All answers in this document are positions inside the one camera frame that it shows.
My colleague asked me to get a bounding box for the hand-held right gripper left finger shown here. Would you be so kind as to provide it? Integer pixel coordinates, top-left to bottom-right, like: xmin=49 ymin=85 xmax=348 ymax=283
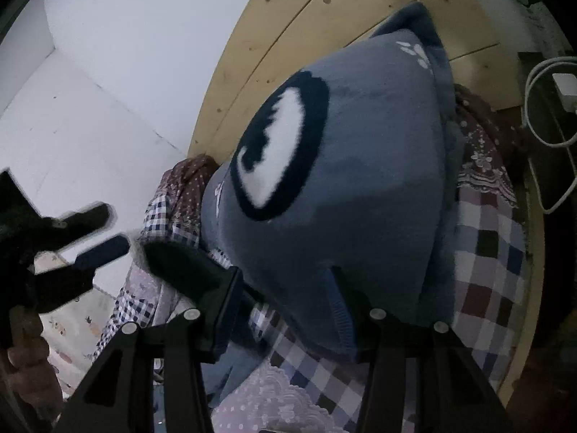
xmin=58 ymin=266 xmax=244 ymax=433

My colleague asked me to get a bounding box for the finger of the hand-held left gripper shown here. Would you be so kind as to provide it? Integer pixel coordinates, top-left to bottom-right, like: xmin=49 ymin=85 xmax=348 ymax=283
xmin=34 ymin=235 xmax=133 ymax=316
xmin=40 ymin=202 xmax=115 ymax=244

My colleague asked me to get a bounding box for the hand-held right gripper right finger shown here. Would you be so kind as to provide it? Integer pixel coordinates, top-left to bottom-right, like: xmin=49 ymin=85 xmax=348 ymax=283
xmin=321 ymin=266 xmax=515 ymax=433

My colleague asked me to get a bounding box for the blue plush pillow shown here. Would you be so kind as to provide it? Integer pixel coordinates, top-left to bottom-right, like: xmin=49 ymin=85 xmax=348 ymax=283
xmin=142 ymin=2 xmax=467 ymax=357

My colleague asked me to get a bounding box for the person's left hand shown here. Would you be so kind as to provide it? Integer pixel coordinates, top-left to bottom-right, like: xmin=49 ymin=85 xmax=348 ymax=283
xmin=0 ymin=304 xmax=61 ymax=416

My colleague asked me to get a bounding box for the checked patchwork quilt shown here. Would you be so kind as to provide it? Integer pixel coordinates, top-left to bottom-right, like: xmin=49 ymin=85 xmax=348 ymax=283
xmin=92 ymin=153 xmax=239 ymax=362

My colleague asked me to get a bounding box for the checked bed sheet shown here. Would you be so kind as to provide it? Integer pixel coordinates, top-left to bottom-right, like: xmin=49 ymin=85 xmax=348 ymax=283
xmin=212 ymin=83 xmax=533 ymax=433

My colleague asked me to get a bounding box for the white power adapter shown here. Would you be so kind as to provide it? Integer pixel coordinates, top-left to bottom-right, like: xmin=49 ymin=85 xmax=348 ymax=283
xmin=552 ymin=72 xmax=577 ymax=113

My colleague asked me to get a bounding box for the pineapple print wall mat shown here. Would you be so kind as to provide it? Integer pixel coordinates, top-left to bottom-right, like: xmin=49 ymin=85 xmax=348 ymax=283
xmin=34 ymin=253 xmax=131 ymax=398

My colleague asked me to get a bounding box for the white charger with cable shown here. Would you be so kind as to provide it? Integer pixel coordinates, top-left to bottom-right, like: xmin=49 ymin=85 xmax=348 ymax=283
xmin=523 ymin=56 xmax=577 ymax=215

